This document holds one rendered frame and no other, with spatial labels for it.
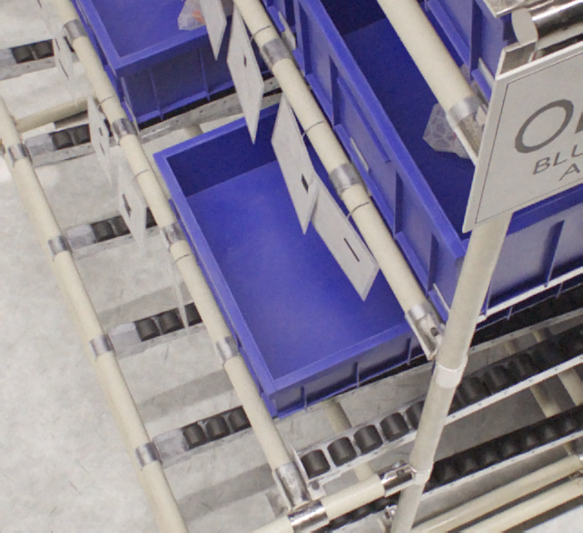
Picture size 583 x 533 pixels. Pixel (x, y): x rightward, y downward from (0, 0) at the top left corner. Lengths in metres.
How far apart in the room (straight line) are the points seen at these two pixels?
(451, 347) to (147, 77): 0.70
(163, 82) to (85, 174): 0.90
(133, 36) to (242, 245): 0.39
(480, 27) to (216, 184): 0.89
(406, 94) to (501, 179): 0.53
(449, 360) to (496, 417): 1.16
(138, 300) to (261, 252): 0.83
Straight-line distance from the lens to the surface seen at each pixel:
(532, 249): 1.31
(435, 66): 1.07
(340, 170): 1.46
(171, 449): 1.99
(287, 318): 1.73
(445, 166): 1.45
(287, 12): 1.52
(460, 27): 1.05
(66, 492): 2.45
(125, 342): 2.06
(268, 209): 1.80
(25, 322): 2.58
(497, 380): 1.71
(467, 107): 1.05
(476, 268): 1.15
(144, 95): 1.85
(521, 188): 1.02
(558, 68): 0.89
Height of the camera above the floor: 2.31
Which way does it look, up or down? 62 degrees down
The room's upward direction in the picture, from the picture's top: 2 degrees clockwise
